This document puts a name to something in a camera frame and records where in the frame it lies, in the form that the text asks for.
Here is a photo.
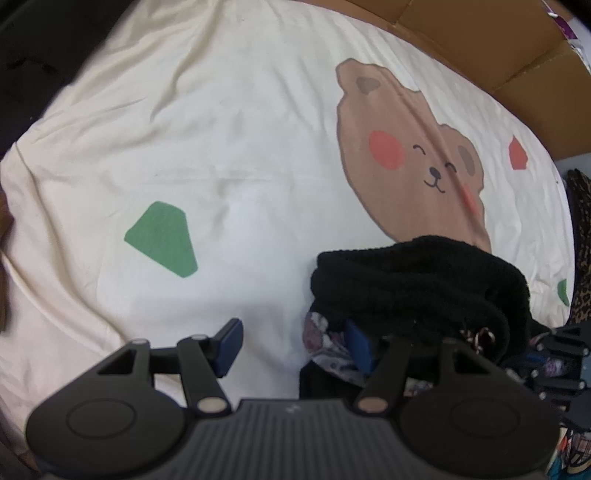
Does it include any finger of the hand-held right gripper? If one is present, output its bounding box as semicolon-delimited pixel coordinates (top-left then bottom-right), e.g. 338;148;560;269
545;324;591;358
526;367;591;393

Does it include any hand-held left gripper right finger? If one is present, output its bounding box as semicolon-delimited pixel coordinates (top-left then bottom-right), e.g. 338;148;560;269
344;320;506;416

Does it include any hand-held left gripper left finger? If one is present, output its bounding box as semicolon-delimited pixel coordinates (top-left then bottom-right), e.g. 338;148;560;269
95;318;244;415

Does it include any black garment with bear-print lining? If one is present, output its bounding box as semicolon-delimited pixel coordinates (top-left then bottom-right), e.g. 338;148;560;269
298;234;555;402

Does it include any leopard print garment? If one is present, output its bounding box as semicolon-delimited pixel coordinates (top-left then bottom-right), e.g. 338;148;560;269
566;168;591;326

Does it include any blue printed cloth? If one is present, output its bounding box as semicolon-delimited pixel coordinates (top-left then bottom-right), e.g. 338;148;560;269
547;427;591;480

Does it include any cream bear printed blanket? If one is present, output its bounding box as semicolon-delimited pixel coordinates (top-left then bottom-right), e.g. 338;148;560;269
0;0;578;457

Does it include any brown garment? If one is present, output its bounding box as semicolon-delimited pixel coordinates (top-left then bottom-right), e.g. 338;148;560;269
0;189;17;333

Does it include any large brown cardboard sheet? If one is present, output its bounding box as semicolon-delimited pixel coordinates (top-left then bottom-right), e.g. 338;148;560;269
342;0;591;160

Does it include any purple and white refill bag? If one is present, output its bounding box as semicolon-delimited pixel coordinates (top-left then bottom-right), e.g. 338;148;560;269
545;0;585;51

